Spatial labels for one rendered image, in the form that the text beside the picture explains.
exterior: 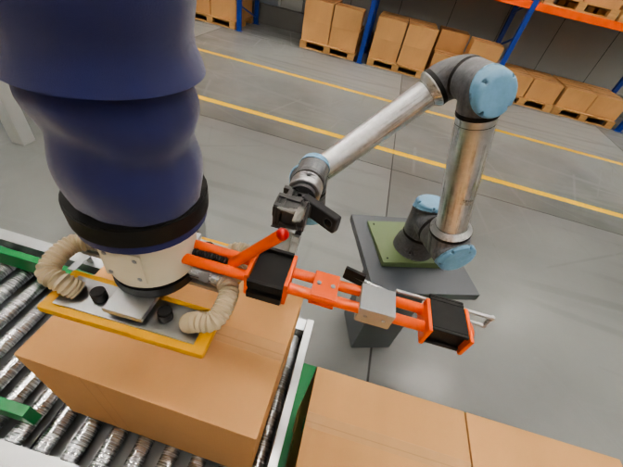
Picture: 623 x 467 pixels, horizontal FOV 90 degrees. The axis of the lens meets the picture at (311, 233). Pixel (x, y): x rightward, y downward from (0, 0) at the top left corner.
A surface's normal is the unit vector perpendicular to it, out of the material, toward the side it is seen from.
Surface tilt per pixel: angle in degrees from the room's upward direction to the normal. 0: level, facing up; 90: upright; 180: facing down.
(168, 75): 69
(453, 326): 0
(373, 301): 0
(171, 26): 100
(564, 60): 90
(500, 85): 80
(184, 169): 74
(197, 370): 0
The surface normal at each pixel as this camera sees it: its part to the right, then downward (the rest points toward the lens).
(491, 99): 0.18, 0.56
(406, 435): 0.17, -0.71
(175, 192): 0.83, 0.34
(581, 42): -0.24, 0.64
